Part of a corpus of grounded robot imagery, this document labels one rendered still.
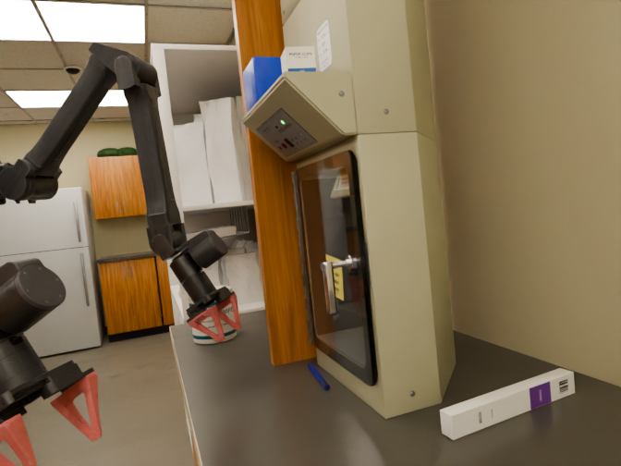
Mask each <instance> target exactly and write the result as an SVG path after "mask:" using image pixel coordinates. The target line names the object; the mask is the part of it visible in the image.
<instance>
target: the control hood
mask: <svg viewBox="0 0 621 466"><path fill-rule="evenodd" d="M280 108H282V109H283V110H284V111H286V112H287V113H288V114H289V115H290V116H291V117H292V118H293V119H294V120H295V121H296V122H297V123H299V124H300V125H301V126H302V127H303V128H304V129H305V130H306V131H307V132H308V133H309V134H310V135H311V136H312V137H313V138H314V139H315V140H316V141H317V142H315V143H314V144H312V145H310V146H308V147H306V148H304V149H302V150H300V151H298V152H296V153H293V154H291V155H289V156H288V157H285V156H284V155H283V154H282V153H281V152H280V151H278V150H277V149H276V148H275V147H274V146H273V145H272V144H271V143H270V142H268V141H267V140H266V139H265V138H264V137H263V136H262V135H261V134H260V133H259V132H258V131H257V130H256V129H257V128H258V127H260V126H261V125H262V124H263V123H264V122H265V121H266V120H268V119H269V118H270V117H271V116H272V115H273V114H274V113H276V112H277V111H278V110H279V109H280ZM242 122H243V124H244V125H245V126H246V127H247V128H249V129H250V130H251V131H252V132H253V133H254V134H255V135H257V136H258V137H259V138H260V139H261V140H262V141H263V142H265V143H266V144H267V145H268V146H269V147H270V148H271V149H272V150H274V151H275V152H276V153H277V154H278V155H279V156H280V157H282V158H283V159H284V160H285V161H288V162H292V161H297V160H299V159H301V158H303V157H306V156H308V155H310V154H312V153H316V152H318V151H320V150H322V149H324V148H327V147H329V146H331V145H333V144H336V143H338V142H340V141H343V140H345V139H347V138H350V137H352V136H354V135H356V133H357V124H356V115H355V105H354V95H353V86H352V76H351V74H350V73H349V72H309V71H285V72H284V73H283V74H282V75H281V76H280V77H279V78H278V79H277V81H276V82H275V83H274V84H273V85H272V86H271V87H270V88H269V90H268V91H267V92H266V93H265V94H264V95H263V96H262V98H261V99H260V100H259V101H258V102H257V103H256V104H255V105H254V106H253V107H252V108H251V109H250V110H249V112H248V113H247V114H246V115H245V116H244V117H243V118H242Z"/></svg>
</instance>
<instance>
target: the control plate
mask: <svg viewBox="0 0 621 466"><path fill-rule="evenodd" d="M280 120H283V121H284V122H285V124H283V123H282V122H281V121H280ZM274 125H276V126H277V127H278V128H279V129H277V128H276V127H275V126H274ZM256 130H257V131H258V132H259V133H260V134H261V135H262V136H263V137H264V138H265V139H266V140H267V141H268V142H270V143H271V144H272V145H273V146H274V147H275V148H276V149H277V150H278V151H280V152H281V153H282V154H283V155H284V156H285V157H288V156H289V155H291V154H293V153H296V152H298V151H300V150H302V149H304V148H306V147H308V146H310V145H312V144H314V143H315V142H317V141H316V140H315V139H314V138H313V137H312V136H311V135H310V134H309V133H308V132H307V131H306V130H305V129H304V128H303V127H302V126H301V125H300V124H299V123H297V122H296V121H295V120H294V119H293V118H292V117H291V116H290V115H289V114H288V113H287V112H286V111H284V110H283V109H282V108H280V109H279V110H278V111H277V112H276V113H274V114H273V115H272V116H271V117H270V118H269V119H268V120H266V121H265V122H264V123H263V124H262V125H261V126H260V127H258V128H257V129H256ZM299 133H300V134H301V135H302V137H299V136H298V134H299ZM295 136H297V137H298V139H296V140H295V139H294V138H295ZM285 138H287V139H288V140H289V141H290V142H291V143H292V144H293V145H295V146H294V147H293V148H292V147H291V146H290V145H288V144H287V143H286V142H285V141H284V139H285ZM290 138H292V139H293V140H294V141H291V139H290ZM282 143H283V144H285V145H286V146H287V148H286V149H285V148H284V147H283V146H282V145H281V144H282ZM278 146H280V147H281V148H282V149H283V150H281V149H280V148H279V147H278Z"/></svg>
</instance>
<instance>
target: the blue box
mask: <svg viewBox="0 0 621 466"><path fill-rule="evenodd" d="M281 75H282V66H281V57H271V56H254V57H253V58H252V59H251V60H250V63H249V64H248V66H247V67H246V69H245V70H244V72H243V80H244V88H245V96H246V106H247V113H248V112H249V110H250V109H251V108H252V107H253V106H254V105H255V104H256V103H257V102H258V101H259V100H260V99H261V98H262V96H263V95H264V94H265V93H266V92H267V91H268V90H269V88H270V87H271V86H272V85H273V84H274V83H275V82H276V81H277V79H278V78H279V77H280V76H281Z"/></svg>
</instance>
